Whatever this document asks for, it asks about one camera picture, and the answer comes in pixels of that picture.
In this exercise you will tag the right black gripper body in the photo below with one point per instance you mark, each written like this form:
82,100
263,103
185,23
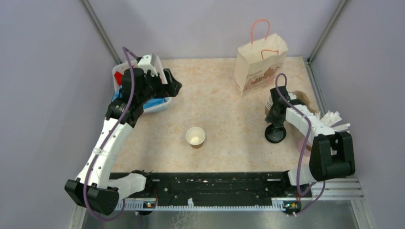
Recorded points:
272,118

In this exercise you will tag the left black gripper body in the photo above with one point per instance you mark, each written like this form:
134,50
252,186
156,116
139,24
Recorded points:
154,87

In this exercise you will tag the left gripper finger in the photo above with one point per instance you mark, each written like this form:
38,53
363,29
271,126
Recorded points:
172,88
168,75

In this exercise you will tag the black lid stack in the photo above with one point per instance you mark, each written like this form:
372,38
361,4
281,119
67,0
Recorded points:
275,134

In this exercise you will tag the brown paper cup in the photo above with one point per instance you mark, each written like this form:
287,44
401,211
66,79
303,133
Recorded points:
195,137

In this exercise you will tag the stack of paper cups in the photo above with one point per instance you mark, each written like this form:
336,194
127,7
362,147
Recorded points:
269,103

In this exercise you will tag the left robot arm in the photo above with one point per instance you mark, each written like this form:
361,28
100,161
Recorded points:
93,188

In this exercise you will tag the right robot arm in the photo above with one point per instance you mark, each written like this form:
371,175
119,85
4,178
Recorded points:
332,154

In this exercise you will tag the paper takeout bag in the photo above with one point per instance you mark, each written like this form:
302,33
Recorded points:
258,61

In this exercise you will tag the blue snack bag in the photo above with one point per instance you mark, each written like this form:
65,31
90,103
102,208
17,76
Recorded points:
151,103

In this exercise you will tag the cardboard cup carrier stack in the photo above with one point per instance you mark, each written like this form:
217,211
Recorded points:
304,98

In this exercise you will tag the red snack bag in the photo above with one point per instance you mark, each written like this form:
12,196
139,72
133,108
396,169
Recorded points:
118,77

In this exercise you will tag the white plastic basket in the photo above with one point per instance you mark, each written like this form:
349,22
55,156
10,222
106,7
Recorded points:
124,66

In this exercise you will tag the white wrapped straws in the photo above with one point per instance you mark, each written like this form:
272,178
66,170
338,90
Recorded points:
330,119

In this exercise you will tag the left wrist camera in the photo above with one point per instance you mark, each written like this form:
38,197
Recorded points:
151,65

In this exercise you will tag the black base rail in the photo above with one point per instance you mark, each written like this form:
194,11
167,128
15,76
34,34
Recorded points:
224,191

